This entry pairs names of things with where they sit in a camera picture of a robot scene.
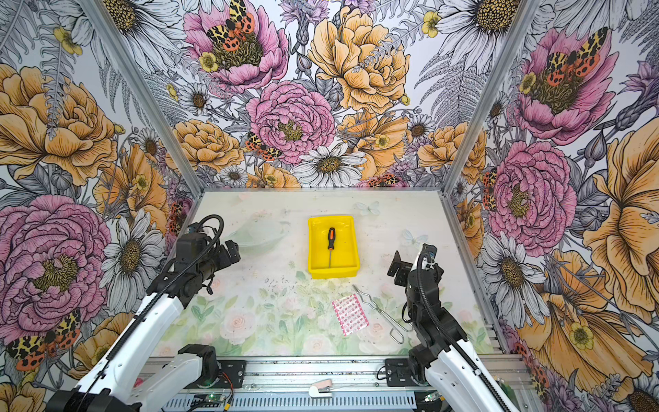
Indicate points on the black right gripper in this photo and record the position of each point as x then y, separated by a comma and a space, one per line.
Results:
404, 268

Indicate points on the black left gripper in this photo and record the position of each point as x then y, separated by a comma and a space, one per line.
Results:
221, 252

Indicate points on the black orange screwdriver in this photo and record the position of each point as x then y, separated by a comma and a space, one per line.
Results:
331, 244

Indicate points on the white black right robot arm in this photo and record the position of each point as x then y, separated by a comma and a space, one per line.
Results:
445, 359

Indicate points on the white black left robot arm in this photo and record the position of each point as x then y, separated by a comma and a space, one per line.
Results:
112, 383

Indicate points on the yellow plastic bin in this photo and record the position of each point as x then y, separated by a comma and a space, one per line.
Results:
345, 258

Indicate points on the pink white dotted packet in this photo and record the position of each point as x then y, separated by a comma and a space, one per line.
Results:
350, 314

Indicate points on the metal wire tongs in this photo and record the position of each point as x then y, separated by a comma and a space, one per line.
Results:
398, 332

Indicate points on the aluminium front rail frame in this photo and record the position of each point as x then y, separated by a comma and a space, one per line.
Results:
312, 383

